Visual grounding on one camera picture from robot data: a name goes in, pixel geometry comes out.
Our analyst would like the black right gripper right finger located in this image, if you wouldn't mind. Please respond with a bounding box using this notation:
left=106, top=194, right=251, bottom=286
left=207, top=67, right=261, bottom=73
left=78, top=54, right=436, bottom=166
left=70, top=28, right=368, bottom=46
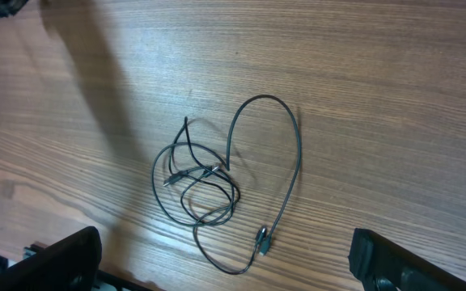
left=348, top=228, right=466, bottom=291

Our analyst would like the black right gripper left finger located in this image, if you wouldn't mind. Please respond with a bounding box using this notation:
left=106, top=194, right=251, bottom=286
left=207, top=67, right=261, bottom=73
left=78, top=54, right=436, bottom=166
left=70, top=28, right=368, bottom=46
left=0, top=226, right=102, bottom=291

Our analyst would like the black long cable on table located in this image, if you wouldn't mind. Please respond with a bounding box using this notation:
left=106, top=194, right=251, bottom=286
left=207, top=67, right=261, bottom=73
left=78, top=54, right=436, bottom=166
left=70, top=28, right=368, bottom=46
left=150, top=94, right=303, bottom=276

